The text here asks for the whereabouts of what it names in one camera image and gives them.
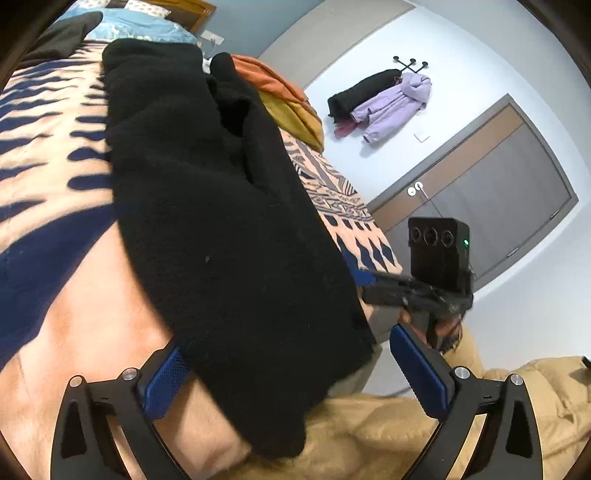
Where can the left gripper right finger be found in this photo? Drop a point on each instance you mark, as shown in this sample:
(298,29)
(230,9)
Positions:
(508,445)

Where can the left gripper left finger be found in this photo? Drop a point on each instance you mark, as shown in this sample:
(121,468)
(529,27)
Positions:
(83,445)

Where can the black knit sweater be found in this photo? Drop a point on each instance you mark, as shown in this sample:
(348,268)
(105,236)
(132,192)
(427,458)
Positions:
(226,243)

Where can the right hand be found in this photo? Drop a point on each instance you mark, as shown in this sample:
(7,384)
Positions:
(441,334)

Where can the orange navy patterned blanket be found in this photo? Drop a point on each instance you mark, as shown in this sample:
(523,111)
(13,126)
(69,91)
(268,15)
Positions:
(71,303)

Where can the grey door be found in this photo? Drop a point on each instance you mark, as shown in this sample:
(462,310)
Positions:
(499,176)

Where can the lilac hanging jacket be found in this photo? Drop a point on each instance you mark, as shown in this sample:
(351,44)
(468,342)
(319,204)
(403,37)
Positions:
(388,112)

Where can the black hanging coat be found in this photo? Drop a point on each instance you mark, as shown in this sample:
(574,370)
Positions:
(344,103)

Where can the mustard yellow garment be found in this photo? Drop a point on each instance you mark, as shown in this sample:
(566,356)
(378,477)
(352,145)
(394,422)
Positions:
(296,120)

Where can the orange garment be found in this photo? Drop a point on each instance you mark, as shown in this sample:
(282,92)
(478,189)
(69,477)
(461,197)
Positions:
(265,79)

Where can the wooden headboard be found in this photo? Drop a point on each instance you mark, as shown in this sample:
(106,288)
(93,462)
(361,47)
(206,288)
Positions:
(189,14)

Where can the dark grey folded garment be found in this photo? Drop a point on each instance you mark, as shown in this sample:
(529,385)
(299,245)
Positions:
(61,39)

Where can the right patterned pillow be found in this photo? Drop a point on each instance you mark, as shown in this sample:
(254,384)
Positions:
(147,8)

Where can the blue floral duvet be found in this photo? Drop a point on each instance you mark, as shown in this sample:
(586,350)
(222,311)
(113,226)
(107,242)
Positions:
(121,23)

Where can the black camera box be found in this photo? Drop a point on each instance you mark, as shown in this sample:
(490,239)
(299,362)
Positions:
(440,253)

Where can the white wall switch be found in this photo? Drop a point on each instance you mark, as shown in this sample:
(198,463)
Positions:
(421,137)

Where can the black wall coat hook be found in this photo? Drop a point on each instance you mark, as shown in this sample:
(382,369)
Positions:
(411,65)

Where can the white wall socket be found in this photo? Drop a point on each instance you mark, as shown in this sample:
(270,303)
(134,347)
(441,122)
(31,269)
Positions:
(212,37)

